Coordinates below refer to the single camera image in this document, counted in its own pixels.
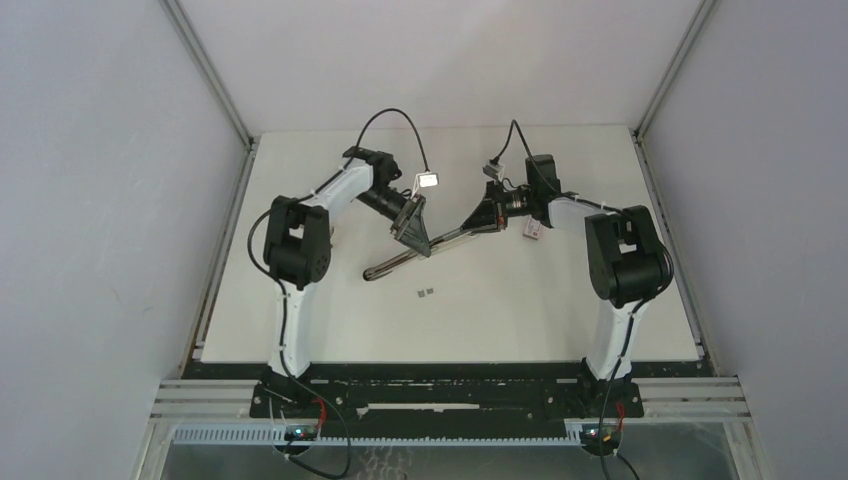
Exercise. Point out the left aluminium frame post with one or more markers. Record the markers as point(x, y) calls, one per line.
point(196, 50)

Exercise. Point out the right aluminium frame post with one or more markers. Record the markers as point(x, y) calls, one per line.
point(683, 50)

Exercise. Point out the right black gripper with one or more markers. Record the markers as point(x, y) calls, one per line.
point(486, 219)

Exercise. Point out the left controller board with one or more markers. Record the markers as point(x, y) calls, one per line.
point(301, 433)

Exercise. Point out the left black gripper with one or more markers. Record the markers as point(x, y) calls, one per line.
point(408, 225)

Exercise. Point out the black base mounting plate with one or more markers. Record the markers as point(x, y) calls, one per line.
point(414, 400)

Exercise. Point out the white cable duct rail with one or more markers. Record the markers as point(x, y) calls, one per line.
point(268, 435)

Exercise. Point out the aluminium frame post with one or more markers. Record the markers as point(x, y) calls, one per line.
point(683, 50)
point(196, 50)

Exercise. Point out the closed red staple box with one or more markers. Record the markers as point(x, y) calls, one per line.
point(533, 229)

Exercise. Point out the grey black long stapler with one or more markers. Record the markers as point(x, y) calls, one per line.
point(438, 245)

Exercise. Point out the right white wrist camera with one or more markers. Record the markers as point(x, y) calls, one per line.
point(494, 170)

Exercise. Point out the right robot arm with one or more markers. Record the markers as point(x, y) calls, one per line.
point(628, 264)

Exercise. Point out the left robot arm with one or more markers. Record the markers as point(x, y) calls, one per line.
point(297, 244)

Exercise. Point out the controller board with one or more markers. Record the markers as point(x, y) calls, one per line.
point(599, 442)
point(301, 433)

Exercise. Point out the right controller board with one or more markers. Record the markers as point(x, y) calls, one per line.
point(599, 442)

